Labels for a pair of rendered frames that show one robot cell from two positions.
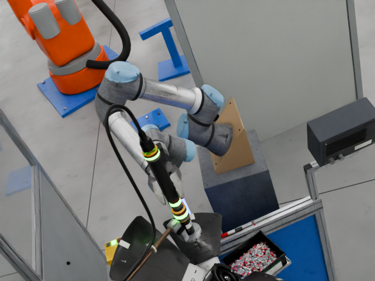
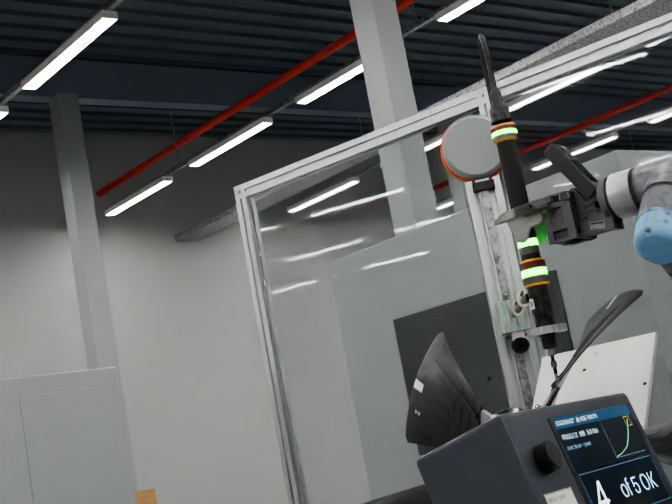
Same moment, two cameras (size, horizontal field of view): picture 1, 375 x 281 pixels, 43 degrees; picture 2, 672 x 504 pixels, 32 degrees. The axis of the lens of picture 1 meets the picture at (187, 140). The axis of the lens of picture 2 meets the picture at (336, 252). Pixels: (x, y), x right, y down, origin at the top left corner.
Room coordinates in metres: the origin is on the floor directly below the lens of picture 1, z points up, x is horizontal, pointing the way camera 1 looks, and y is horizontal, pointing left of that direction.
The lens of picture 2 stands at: (2.01, -1.61, 1.25)
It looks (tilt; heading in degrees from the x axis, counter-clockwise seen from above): 10 degrees up; 130
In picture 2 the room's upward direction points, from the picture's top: 11 degrees counter-clockwise
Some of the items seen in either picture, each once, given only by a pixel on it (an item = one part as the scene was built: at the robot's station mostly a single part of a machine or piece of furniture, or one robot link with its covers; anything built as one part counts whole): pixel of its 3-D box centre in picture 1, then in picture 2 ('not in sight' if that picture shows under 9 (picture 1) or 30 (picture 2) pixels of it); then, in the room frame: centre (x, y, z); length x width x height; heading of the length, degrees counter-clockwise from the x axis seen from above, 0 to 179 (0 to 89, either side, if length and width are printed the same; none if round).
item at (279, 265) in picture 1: (254, 261); not in sight; (1.20, -0.06, 0.85); 0.22 x 0.17 x 0.07; 107
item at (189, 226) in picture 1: (169, 190); (522, 216); (1.00, 0.10, 1.58); 0.04 x 0.04 x 0.46
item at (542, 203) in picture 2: (172, 174); (540, 206); (1.06, 0.08, 1.58); 0.09 x 0.05 x 0.02; 12
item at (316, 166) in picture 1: (331, 159); not in sight; (1.38, -0.52, 1.04); 0.24 x 0.03 x 0.03; 91
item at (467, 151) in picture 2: not in sight; (474, 149); (0.58, 0.68, 1.88); 0.17 x 0.15 x 0.16; 1
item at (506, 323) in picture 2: not in sight; (513, 317); (0.63, 0.61, 1.47); 0.10 x 0.07 x 0.08; 126
